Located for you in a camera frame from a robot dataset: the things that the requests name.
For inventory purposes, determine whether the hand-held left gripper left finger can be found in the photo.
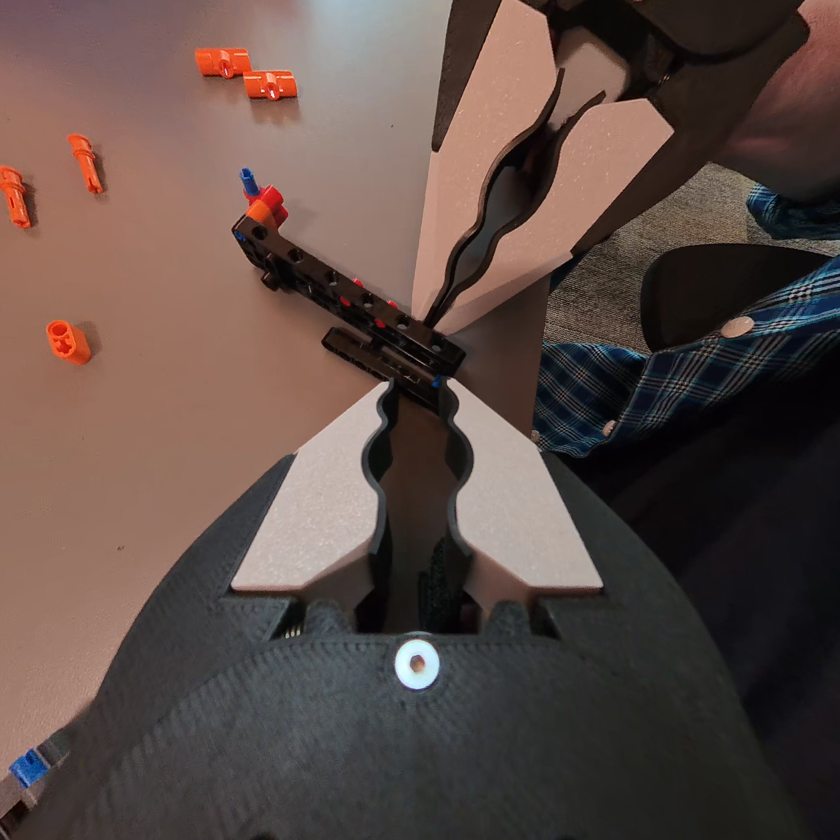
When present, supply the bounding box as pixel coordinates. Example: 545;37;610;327
230;381;400;627

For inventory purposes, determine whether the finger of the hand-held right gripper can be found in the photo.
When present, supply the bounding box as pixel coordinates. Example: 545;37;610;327
427;91;677;334
411;0;568;326

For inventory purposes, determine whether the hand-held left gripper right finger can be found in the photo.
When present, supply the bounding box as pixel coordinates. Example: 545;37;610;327
440;379;605;627

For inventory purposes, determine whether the long black lego beam assembly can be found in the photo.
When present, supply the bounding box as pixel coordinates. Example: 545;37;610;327
231;167;468;378

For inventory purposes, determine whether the orange lego pin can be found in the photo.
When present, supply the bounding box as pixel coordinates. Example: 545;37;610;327
67;134;105;194
0;165;32;229

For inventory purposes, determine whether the person's right forearm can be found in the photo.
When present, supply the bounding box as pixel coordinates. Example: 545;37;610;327
715;0;840;201

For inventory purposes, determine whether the orange lego T connector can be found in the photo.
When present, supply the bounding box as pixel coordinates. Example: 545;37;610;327
243;69;298;101
196;47;252;80

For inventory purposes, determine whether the orange two-hole lego connector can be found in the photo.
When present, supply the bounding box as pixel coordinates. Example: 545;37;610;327
46;319;93;366

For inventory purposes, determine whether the multicoloured lego build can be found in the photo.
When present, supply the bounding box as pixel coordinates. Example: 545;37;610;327
0;727;73;829

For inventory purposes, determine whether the black chair armrest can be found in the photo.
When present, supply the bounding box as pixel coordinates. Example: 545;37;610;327
640;243;840;352

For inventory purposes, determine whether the blue plaid shirt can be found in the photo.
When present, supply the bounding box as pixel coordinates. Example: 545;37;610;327
530;182;840;460

